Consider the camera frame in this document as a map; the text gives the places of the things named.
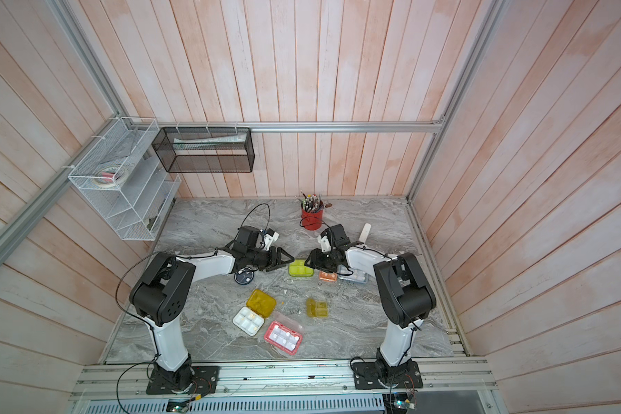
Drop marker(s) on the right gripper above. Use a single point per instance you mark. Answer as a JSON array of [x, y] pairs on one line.
[[316, 255]]

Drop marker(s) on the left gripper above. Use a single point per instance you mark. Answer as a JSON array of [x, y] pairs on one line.
[[276, 261]]

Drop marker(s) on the green lid white pillbox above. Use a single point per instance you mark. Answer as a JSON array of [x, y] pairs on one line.
[[298, 269]]

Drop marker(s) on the orange pillbox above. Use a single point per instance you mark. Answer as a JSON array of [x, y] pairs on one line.
[[328, 277]]

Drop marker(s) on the blue pillbox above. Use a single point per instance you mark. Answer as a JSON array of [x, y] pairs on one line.
[[357, 277]]

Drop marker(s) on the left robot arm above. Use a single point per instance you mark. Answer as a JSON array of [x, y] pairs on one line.
[[160, 295]]

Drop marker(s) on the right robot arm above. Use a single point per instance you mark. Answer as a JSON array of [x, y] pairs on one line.
[[406, 298]]

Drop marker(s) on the red pen cup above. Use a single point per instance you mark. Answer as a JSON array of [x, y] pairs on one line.
[[312, 220]]

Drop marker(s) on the small yellow pillbox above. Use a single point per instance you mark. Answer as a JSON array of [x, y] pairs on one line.
[[317, 308]]

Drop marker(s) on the white rectangular device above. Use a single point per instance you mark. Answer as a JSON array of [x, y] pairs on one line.
[[365, 233]]

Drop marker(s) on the yellow lid white pillbox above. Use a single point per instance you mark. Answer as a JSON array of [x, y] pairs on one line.
[[252, 316]]

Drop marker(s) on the red pillbox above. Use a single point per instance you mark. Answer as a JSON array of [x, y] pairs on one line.
[[283, 338]]

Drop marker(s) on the black mesh basket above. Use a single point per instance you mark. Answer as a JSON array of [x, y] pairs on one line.
[[195, 150]]

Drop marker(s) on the tape roll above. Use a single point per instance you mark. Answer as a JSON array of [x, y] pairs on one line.
[[110, 177]]

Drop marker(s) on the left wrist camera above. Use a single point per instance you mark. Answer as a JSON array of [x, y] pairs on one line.
[[269, 237]]

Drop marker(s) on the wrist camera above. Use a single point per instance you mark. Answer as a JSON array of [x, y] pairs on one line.
[[269, 237], [324, 239]]

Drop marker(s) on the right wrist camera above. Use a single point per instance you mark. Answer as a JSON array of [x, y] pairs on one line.
[[324, 239]]

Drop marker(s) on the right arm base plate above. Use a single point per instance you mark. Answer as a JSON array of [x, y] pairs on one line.
[[378, 375]]

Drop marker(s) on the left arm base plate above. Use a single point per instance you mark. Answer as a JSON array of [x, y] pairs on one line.
[[196, 380]]

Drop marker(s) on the white wire shelf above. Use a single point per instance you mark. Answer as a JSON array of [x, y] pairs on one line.
[[137, 209]]

